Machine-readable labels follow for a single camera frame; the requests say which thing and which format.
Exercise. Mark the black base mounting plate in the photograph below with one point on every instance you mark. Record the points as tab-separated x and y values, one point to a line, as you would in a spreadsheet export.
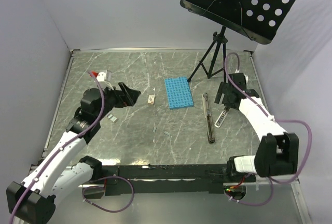
181	178

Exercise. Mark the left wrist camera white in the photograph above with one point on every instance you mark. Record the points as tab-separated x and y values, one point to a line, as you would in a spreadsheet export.
104	78

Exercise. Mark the black beige stapler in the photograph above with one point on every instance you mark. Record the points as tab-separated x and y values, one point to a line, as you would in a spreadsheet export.
208	117

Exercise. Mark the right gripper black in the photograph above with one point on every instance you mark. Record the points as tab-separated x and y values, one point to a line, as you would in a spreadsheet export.
223	89

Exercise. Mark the black perforated music stand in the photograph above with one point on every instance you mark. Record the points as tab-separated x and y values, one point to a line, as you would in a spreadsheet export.
258	20

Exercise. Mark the grey staple strips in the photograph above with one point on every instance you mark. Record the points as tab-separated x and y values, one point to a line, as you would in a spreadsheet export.
112	118

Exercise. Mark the aluminium frame rail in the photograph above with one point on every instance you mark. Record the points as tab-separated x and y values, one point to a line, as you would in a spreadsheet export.
298	190

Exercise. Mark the blue studded building plate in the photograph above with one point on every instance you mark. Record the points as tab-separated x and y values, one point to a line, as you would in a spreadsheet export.
178	92

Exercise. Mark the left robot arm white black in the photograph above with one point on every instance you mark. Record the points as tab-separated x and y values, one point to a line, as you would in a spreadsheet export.
79	132

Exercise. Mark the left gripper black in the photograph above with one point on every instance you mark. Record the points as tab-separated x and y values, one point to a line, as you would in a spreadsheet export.
126	96

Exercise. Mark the small staple box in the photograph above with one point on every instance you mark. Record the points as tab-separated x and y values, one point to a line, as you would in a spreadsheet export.
151	99

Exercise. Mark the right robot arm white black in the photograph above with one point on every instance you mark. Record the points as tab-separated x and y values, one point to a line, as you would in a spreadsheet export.
277	153

